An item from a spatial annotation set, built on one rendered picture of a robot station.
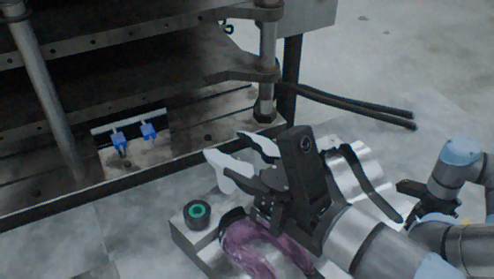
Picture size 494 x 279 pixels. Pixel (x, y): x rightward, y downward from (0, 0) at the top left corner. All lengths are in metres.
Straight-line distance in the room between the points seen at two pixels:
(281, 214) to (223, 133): 1.11
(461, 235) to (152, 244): 0.92
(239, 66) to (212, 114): 0.28
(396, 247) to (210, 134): 1.21
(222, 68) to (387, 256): 1.16
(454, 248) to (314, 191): 0.20
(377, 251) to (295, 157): 0.14
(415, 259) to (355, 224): 0.07
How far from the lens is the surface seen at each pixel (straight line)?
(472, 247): 0.61
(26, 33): 1.25
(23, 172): 1.69
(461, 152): 1.00
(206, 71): 1.53
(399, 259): 0.50
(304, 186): 0.51
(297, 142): 0.50
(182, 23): 1.38
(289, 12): 1.64
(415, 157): 1.64
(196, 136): 1.63
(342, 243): 0.51
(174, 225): 1.20
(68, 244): 1.39
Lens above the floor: 1.87
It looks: 42 degrees down
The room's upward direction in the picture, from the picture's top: straight up
